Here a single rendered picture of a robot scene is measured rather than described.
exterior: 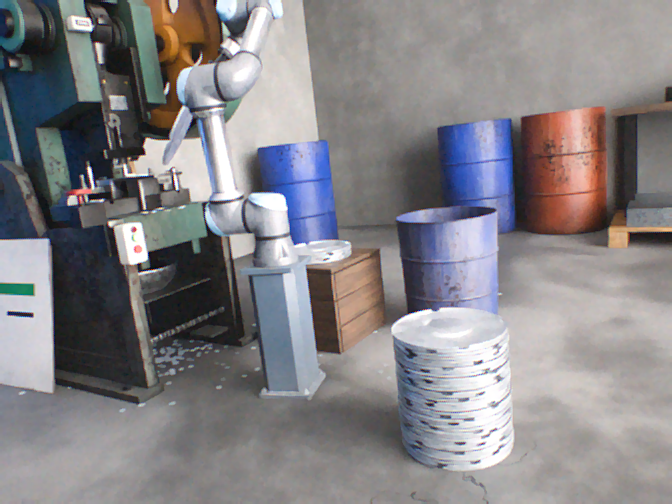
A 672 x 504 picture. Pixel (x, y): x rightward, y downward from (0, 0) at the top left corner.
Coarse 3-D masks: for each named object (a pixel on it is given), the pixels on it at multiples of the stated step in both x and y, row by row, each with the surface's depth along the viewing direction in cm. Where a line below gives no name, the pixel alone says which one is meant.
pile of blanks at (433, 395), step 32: (416, 352) 124; (448, 352) 120; (480, 352) 120; (416, 384) 127; (448, 384) 122; (480, 384) 122; (416, 416) 129; (448, 416) 124; (480, 416) 124; (512, 416) 132; (416, 448) 132; (448, 448) 125; (480, 448) 125; (512, 448) 133
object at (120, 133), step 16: (112, 80) 198; (128, 80) 204; (112, 96) 198; (128, 96) 204; (112, 112) 198; (128, 112) 204; (96, 128) 199; (112, 128) 198; (128, 128) 201; (96, 144) 201; (112, 144) 198; (128, 144) 201
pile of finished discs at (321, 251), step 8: (336, 240) 235; (296, 248) 231; (304, 248) 229; (312, 248) 223; (320, 248) 220; (328, 248) 220; (336, 248) 219; (344, 248) 216; (312, 256) 210; (320, 256) 210; (328, 256) 211; (336, 256) 213; (344, 256) 218; (312, 264) 211
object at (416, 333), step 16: (400, 320) 143; (416, 320) 142; (432, 320) 140; (448, 320) 137; (464, 320) 136; (480, 320) 136; (496, 320) 135; (400, 336) 132; (416, 336) 130; (432, 336) 129; (448, 336) 128; (464, 336) 127; (480, 336) 126; (496, 336) 124
